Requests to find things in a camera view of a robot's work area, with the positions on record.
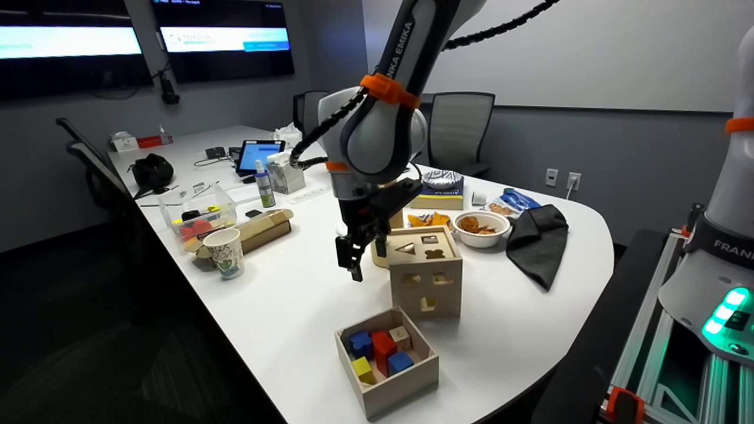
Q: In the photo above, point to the natural wood block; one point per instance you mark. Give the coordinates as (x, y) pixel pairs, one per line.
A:
(402, 338)

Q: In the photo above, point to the blue snack bag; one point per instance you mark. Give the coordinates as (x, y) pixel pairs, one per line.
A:
(511, 204)

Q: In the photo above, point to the paper cup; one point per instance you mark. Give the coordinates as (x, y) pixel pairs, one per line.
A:
(225, 250)

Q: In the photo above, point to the black office chair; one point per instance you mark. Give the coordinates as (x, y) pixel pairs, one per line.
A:
(104, 185)

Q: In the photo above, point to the blue cube block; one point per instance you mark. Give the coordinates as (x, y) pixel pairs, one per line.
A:
(398, 360)

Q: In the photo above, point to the small white cup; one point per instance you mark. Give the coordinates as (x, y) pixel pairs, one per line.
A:
(480, 201)

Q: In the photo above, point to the yellow cube block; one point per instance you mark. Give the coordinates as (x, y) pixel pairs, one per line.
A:
(363, 371)

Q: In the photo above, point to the tablet with blue screen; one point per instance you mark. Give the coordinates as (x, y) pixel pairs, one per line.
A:
(256, 152)

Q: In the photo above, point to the white bowl of chips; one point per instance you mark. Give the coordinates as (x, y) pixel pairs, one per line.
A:
(482, 230)

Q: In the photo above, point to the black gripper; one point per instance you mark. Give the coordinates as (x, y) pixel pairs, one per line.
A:
(369, 218)

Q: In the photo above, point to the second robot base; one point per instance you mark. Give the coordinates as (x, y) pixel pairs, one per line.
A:
(690, 350)

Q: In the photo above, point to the white tissue box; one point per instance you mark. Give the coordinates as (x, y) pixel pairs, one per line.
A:
(284, 174)

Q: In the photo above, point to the grey office chair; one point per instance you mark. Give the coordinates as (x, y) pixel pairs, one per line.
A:
(457, 128)

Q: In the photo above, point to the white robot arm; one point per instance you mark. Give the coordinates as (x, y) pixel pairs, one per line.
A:
(372, 142)

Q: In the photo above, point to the wooden block bundle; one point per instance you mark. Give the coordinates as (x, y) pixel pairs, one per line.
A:
(256, 233)

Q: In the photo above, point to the black bag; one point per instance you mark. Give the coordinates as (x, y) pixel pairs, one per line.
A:
(151, 172)

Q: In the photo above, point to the wooden tray of blocks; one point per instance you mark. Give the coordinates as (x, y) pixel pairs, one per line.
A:
(390, 389)

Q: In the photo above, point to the dark grey cloth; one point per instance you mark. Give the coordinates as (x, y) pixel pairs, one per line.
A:
(537, 240)

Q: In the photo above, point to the wooden shape sorter cube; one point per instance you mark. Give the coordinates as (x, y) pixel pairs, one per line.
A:
(425, 271)

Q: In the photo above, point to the wall monitor screen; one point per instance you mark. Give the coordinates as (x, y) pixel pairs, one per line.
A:
(52, 47)

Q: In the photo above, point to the clear plastic storage bin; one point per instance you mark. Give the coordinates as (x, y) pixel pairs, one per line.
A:
(193, 213)

